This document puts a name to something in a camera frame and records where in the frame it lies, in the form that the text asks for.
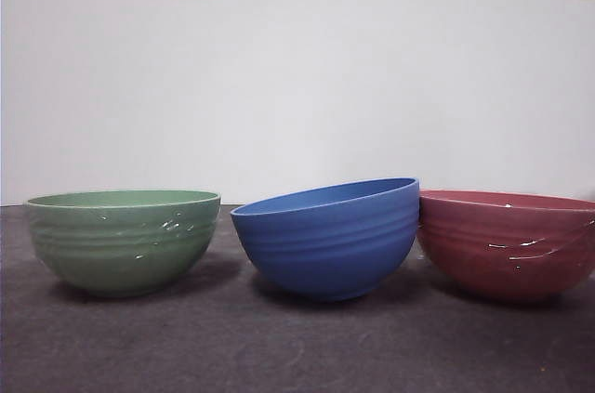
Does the green ribbed bowl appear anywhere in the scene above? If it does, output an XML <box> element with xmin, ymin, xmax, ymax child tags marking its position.
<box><xmin>23</xmin><ymin>189</ymin><xmax>222</xmax><ymax>298</ymax></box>

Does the red ribbed bowl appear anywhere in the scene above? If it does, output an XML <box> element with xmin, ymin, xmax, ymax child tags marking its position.
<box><xmin>416</xmin><ymin>188</ymin><xmax>595</xmax><ymax>304</ymax></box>

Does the blue ribbed bowl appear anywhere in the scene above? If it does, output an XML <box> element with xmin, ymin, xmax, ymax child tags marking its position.
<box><xmin>230</xmin><ymin>177</ymin><xmax>421</xmax><ymax>303</ymax></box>

